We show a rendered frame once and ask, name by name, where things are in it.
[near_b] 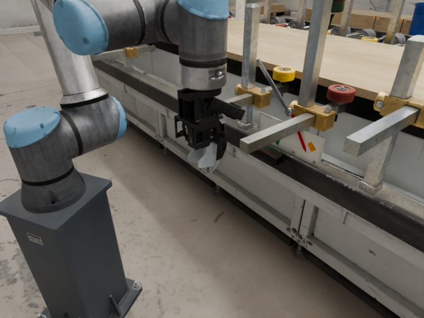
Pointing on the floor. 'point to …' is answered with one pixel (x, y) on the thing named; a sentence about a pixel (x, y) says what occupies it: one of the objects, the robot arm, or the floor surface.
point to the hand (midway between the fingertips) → (211, 166)
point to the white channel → (240, 9)
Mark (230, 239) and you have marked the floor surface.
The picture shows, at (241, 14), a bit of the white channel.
